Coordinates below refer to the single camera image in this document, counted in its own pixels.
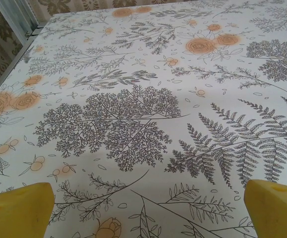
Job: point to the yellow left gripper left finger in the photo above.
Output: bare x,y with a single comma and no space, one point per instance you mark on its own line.
17,213

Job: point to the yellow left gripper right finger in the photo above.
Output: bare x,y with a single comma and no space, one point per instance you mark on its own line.
274,213

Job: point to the floral printed tablecloth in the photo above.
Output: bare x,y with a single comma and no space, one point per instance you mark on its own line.
143,74

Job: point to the aluminium table side rail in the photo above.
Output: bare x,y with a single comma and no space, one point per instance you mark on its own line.
12,64

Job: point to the aluminium frame corner post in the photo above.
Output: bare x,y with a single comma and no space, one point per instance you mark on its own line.
21,17

